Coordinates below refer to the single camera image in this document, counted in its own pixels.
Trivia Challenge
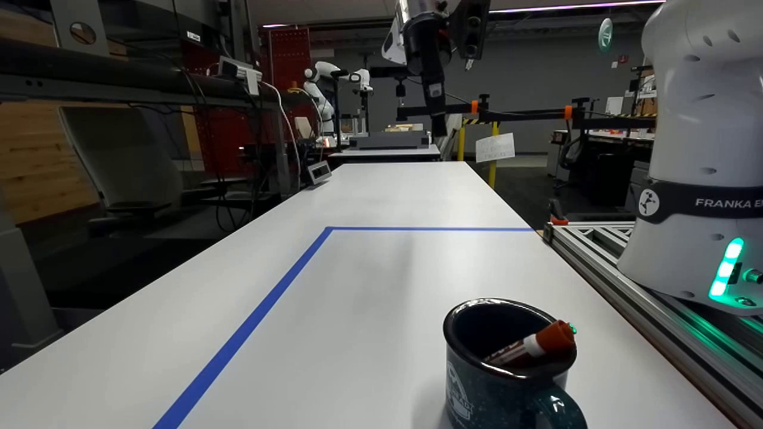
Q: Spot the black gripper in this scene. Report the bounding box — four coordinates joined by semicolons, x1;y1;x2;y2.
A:
402;0;460;139

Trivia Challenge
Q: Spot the white paper sign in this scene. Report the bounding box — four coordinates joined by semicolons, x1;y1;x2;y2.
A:
473;130;518;166

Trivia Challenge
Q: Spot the wooden wall panel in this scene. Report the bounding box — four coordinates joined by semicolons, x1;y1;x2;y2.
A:
0;98;104;226

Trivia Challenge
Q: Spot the yellow post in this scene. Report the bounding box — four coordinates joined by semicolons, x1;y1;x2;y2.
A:
487;119;502;191

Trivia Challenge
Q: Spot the dark blue speckled mug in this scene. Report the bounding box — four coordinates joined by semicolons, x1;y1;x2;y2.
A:
440;295;591;429

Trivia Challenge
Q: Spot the grey slanted panel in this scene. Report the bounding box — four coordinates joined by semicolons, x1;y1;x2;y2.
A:
60;103;186;215

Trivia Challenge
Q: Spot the black horizontal beam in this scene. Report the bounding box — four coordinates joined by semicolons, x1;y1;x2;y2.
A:
0;36;256;108

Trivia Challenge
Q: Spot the grey cabinet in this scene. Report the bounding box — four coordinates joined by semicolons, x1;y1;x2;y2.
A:
0;212;60;369

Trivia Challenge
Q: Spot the aluminium rail frame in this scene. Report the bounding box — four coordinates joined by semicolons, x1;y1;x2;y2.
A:
544;219;763;429

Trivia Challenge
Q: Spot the white power box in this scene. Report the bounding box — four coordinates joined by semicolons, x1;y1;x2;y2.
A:
217;54;265;98

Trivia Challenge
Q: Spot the red cabinet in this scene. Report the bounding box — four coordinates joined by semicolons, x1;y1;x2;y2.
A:
260;22;314;96

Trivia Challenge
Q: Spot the grey box on far table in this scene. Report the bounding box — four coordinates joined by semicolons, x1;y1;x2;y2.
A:
354;125;432;153

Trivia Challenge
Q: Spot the black machine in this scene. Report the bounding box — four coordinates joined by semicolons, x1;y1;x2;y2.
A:
546;127;655;219

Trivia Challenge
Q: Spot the teal round sign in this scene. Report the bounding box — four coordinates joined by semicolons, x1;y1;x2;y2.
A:
596;16;617;54

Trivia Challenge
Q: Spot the small grey display device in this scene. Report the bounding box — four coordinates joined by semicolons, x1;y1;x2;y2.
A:
305;160;333;189

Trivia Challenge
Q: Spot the grey box with round dial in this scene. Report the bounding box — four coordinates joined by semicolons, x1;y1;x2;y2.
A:
47;0;111;60

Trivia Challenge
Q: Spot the black bar with orange clamps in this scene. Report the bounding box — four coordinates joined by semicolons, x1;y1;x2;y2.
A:
395;92;657;130

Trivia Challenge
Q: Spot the blue tape line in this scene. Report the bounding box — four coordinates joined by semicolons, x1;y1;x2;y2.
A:
152;225;534;429

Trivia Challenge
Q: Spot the white hanging cable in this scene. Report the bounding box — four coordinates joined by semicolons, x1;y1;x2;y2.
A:
260;78;308;186

